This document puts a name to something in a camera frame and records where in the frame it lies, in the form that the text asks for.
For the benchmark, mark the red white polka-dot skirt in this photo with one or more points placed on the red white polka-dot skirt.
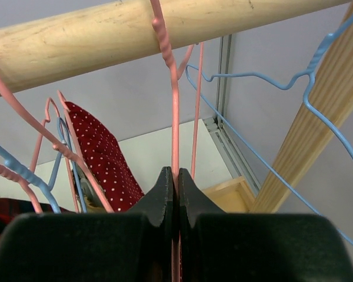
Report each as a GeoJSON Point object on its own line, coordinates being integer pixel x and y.
{"type": "Point", "coordinates": [102, 154]}

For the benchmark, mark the blue hanger of white skirt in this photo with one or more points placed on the blue hanger of white skirt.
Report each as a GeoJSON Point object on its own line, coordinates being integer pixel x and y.
{"type": "Point", "coordinates": [259, 115]}

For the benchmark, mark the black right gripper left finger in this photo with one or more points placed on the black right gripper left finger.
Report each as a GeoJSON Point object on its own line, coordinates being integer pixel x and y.
{"type": "Point", "coordinates": [130, 246]}

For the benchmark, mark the pink hanger with lemon skirt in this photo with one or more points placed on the pink hanger with lemon skirt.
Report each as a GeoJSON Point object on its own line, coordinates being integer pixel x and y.
{"type": "Point", "coordinates": [176, 71]}

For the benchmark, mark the wooden rack rod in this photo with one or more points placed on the wooden rack rod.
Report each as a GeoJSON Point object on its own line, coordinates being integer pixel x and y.
{"type": "Point", "coordinates": [47, 50]}

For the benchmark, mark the blue hanger with tan skirt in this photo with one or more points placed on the blue hanger with tan skirt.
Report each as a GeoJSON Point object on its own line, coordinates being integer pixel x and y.
{"type": "Point", "coordinates": [15, 171]}

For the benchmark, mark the tan brown skirt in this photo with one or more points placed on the tan brown skirt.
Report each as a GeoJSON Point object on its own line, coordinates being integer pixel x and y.
{"type": "Point", "coordinates": [90, 198]}

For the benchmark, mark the red black plaid skirt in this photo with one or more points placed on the red black plaid skirt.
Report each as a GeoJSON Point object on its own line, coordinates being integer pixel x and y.
{"type": "Point", "coordinates": [10, 208]}

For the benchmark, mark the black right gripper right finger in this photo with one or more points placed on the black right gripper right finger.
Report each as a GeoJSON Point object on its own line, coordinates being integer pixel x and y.
{"type": "Point", "coordinates": [220, 246]}

